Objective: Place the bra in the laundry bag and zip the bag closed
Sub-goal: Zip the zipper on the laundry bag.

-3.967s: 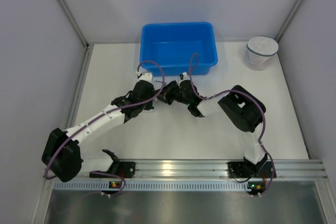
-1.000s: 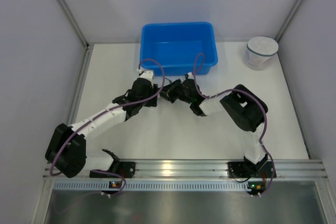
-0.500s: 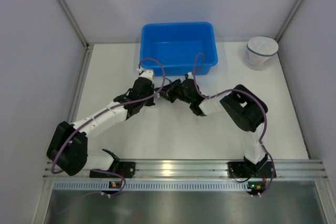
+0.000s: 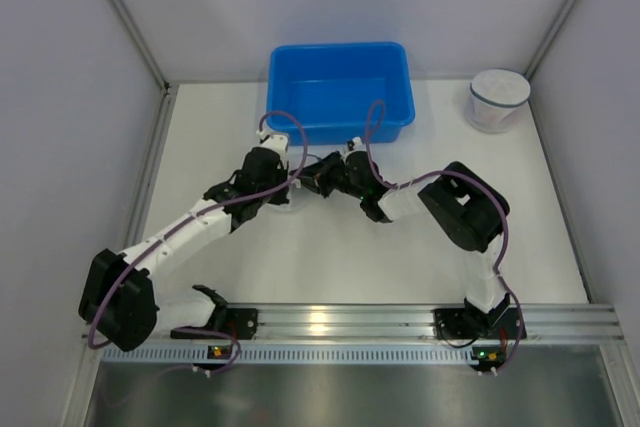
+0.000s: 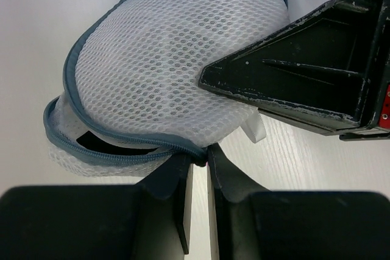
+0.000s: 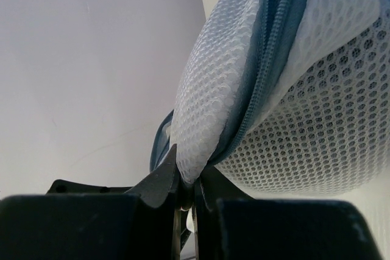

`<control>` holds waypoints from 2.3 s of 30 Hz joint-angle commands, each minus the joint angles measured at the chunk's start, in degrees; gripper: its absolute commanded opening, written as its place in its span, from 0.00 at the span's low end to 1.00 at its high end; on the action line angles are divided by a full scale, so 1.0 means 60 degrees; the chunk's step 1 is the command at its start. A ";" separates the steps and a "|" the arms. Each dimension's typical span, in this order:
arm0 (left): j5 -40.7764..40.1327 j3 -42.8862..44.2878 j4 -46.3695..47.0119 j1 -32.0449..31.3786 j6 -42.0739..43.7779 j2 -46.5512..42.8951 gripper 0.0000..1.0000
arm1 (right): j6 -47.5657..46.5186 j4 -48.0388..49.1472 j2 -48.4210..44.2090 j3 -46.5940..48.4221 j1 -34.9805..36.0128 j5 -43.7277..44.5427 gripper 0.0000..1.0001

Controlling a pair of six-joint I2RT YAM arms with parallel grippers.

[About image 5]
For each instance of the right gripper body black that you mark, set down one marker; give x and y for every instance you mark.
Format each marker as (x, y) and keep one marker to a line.
(374, 120)

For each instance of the white mesh laundry bag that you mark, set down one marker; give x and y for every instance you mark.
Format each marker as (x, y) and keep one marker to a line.
(131, 98)

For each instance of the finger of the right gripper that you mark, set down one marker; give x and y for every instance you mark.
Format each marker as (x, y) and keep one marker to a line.
(309, 74)

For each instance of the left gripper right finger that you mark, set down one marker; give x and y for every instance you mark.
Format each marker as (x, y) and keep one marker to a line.
(248, 221)

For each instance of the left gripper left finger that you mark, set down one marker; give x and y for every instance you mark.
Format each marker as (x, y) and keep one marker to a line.
(147, 220)

